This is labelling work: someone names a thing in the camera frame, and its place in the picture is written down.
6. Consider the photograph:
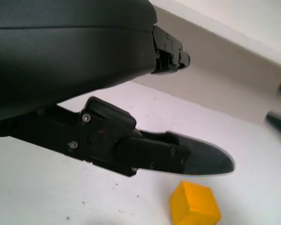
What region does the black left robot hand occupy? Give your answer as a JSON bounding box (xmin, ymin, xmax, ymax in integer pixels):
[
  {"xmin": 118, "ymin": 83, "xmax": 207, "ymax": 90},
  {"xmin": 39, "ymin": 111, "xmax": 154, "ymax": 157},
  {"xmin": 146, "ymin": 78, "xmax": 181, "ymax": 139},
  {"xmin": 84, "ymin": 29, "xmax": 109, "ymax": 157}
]
[{"xmin": 0, "ymin": 0, "xmax": 235, "ymax": 178}]

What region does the yellow wooden block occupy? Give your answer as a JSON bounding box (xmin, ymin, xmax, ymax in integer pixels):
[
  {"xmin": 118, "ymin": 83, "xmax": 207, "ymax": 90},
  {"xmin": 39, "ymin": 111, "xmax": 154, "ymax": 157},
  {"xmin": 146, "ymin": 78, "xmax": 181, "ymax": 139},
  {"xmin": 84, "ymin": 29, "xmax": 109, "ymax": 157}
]
[{"xmin": 170, "ymin": 180, "xmax": 222, "ymax": 225}]

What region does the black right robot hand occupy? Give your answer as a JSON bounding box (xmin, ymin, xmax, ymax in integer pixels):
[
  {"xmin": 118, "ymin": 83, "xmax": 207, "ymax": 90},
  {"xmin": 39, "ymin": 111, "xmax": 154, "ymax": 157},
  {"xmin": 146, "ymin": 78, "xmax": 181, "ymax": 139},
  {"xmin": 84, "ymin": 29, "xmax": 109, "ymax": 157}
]
[{"xmin": 266, "ymin": 81, "xmax": 281, "ymax": 141}]

